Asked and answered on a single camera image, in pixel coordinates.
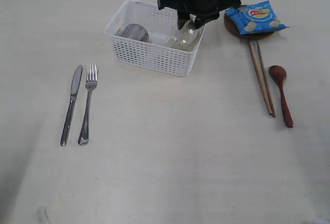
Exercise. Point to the silver table knife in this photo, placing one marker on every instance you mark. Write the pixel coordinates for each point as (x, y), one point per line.
(73, 95)

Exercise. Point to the silver metal fork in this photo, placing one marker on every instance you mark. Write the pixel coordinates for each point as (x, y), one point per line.
(91, 84)

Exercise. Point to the white perforated plastic basket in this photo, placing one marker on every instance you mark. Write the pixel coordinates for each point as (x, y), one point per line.
(151, 55)

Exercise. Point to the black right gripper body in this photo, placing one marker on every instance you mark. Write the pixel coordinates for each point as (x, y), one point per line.
(204, 10)

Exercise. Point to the blue chips bag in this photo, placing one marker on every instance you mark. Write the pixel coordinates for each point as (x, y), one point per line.
(257, 18)

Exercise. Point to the brown wooden chopstick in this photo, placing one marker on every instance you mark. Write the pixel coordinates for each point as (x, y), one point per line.
(258, 74)
(263, 68)

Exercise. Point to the grey metal cup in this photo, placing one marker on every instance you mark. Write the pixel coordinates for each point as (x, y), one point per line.
(135, 32)

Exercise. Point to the clear textured glass bowl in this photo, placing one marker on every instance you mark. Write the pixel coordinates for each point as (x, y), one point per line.
(185, 39)

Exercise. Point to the dark red wooden spoon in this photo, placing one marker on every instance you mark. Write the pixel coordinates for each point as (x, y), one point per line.
(278, 74)

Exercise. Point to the brown wooden plate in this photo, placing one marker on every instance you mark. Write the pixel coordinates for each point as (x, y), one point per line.
(252, 33)

